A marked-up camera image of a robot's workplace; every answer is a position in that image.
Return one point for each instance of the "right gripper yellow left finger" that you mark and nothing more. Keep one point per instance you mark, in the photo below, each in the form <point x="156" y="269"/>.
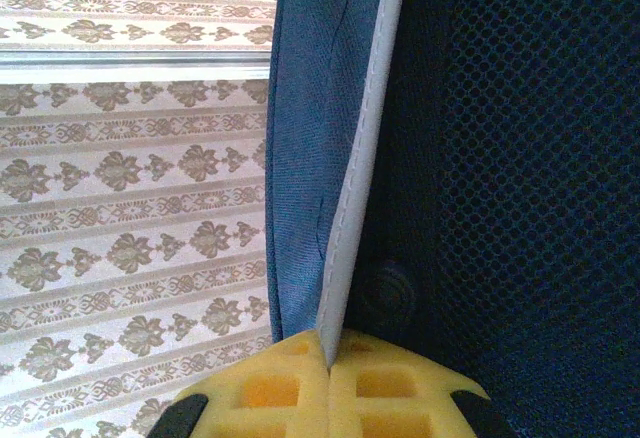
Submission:
<point x="260" y="398"/>

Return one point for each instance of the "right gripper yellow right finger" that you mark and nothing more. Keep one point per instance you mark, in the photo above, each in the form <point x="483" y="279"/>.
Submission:
<point x="400" y="398"/>

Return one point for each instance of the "navy blue backpack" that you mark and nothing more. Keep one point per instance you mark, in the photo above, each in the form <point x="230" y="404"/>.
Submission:
<point x="450" y="158"/>

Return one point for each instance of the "aluminium corner post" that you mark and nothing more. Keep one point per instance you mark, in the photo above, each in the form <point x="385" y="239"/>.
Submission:
<point x="125" y="65"/>

